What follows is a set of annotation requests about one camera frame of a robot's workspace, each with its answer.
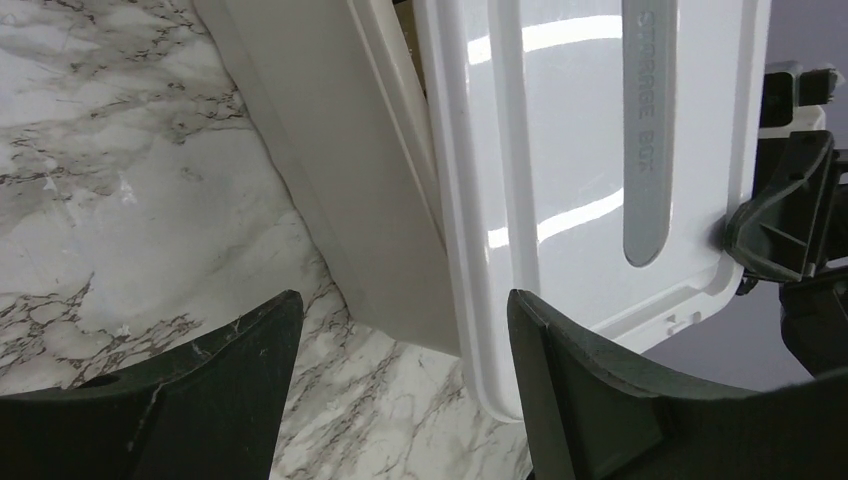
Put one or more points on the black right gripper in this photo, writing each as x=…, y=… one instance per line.
x=793, y=233

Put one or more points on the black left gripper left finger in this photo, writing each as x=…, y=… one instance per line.
x=210, y=408

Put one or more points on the beige plastic bin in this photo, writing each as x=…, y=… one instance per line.
x=333, y=91

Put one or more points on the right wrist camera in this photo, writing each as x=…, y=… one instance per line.
x=793, y=99

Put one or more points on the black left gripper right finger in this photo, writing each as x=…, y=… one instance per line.
x=594, y=409

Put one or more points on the white plastic bin lid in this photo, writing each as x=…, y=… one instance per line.
x=590, y=152

